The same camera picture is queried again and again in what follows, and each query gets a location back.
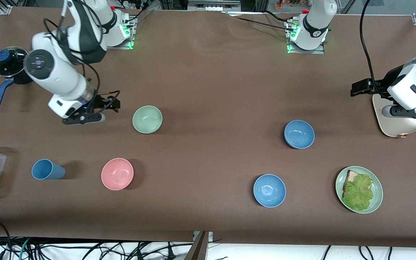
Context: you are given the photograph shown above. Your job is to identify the pink bowl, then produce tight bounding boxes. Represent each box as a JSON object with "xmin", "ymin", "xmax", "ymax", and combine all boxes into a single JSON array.
[{"xmin": 101, "ymin": 157, "xmax": 135, "ymax": 191}]

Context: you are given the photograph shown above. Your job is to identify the bread slice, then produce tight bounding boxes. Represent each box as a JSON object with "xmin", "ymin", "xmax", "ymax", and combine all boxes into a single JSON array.
[{"xmin": 342, "ymin": 169, "xmax": 374, "ymax": 198}]

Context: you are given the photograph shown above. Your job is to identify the teal floor cable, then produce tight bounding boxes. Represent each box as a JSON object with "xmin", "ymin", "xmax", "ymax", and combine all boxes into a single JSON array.
[{"xmin": 19, "ymin": 237, "xmax": 32, "ymax": 260}]

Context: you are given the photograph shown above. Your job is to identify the green lettuce leaf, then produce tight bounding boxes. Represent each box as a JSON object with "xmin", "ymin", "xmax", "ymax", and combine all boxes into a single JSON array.
[{"xmin": 342, "ymin": 174, "xmax": 374, "ymax": 212}]

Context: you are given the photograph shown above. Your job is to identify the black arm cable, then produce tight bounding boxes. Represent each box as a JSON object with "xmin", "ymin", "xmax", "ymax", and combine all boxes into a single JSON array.
[
  {"xmin": 359, "ymin": 0, "xmax": 390, "ymax": 95},
  {"xmin": 43, "ymin": 17, "xmax": 101, "ymax": 95}
]

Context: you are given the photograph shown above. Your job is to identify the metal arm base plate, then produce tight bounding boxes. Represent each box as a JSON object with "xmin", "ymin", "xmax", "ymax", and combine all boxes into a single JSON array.
[
  {"xmin": 286, "ymin": 18, "xmax": 326, "ymax": 55},
  {"xmin": 96, "ymin": 14, "xmax": 136, "ymax": 50}
]

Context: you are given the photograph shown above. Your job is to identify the blue cup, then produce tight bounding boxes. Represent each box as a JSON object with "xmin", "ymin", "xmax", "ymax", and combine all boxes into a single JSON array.
[{"xmin": 31, "ymin": 159, "xmax": 66, "ymax": 181}]

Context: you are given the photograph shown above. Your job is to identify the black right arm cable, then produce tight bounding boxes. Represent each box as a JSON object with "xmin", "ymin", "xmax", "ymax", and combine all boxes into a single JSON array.
[{"xmin": 43, "ymin": 17, "xmax": 101, "ymax": 95}]

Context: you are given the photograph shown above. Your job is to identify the grey power strip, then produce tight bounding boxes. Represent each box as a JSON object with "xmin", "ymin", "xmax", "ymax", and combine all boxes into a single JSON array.
[{"xmin": 188, "ymin": 0, "xmax": 242, "ymax": 12}]

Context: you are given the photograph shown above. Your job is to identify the black cable on table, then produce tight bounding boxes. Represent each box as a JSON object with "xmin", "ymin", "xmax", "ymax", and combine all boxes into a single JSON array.
[{"xmin": 226, "ymin": 10, "xmax": 292, "ymax": 30}]

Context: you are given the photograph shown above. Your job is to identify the blue bowl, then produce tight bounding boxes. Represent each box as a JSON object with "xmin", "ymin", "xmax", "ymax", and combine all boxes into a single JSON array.
[
  {"xmin": 284, "ymin": 120, "xmax": 316, "ymax": 150},
  {"xmin": 253, "ymin": 174, "xmax": 287, "ymax": 208}
]

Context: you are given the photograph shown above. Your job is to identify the glass lid blue knob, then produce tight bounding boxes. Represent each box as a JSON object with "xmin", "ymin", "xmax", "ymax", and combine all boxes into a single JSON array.
[{"xmin": 0, "ymin": 46, "xmax": 29, "ymax": 78}]

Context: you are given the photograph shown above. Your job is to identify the cream toaster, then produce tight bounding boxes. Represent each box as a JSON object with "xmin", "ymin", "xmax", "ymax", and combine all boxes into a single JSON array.
[{"xmin": 372, "ymin": 93, "xmax": 416, "ymax": 138}]

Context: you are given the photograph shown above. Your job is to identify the light green plate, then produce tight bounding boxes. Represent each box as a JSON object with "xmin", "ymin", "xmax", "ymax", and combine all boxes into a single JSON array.
[{"xmin": 335, "ymin": 165, "xmax": 384, "ymax": 215}]

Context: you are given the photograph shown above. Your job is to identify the light green bowl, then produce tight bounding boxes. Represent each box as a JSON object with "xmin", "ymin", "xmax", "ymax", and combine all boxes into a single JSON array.
[{"xmin": 132, "ymin": 105, "xmax": 163, "ymax": 134}]

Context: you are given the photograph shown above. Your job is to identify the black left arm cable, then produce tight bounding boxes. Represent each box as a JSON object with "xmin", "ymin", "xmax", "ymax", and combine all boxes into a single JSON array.
[{"xmin": 359, "ymin": 0, "xmax": 390, "ymax": 95}]

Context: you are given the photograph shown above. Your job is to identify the brown table cover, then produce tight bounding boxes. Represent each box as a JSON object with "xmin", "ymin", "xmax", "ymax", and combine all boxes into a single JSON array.
[{"xmin": 0, "ymin": 6, "xmax": 416, "ymax": 249}]

